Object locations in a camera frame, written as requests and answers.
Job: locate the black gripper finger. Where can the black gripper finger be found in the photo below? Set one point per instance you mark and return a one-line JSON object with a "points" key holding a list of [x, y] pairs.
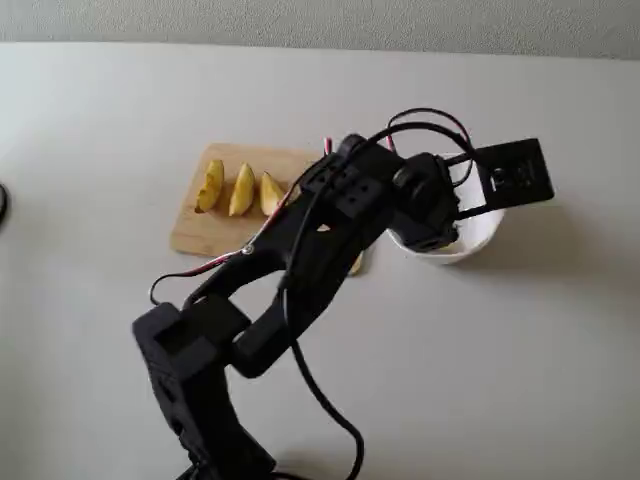
{"points": [[435, 243], [456, 215]]}

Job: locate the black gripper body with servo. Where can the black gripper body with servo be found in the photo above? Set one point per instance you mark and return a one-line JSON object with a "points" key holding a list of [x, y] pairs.
{"points": [[434, 239]]}

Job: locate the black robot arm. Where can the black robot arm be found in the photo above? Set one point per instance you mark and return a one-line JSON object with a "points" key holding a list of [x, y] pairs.
{"points": [[320, 250]]}

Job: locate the white bowl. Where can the white bowl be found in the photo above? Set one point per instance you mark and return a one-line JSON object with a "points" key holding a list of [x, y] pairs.
{"points": [[475, 235]]}

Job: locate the wooden cutting board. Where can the wooden cutting board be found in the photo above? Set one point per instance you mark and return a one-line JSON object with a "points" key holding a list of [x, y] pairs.
{"points": [[220, 230]]}

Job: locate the large peeled apple slice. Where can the large peeled apple slice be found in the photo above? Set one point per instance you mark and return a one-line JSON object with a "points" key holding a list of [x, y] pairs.
{"points": [[210, 187]]}

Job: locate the black round stand base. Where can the black round stand base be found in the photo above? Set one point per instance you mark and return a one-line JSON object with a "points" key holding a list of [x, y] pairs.
{"points": [[3, 205]]}

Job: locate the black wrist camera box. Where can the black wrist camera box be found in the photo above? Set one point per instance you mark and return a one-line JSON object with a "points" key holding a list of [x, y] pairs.
{"points": [[520, 175]]}

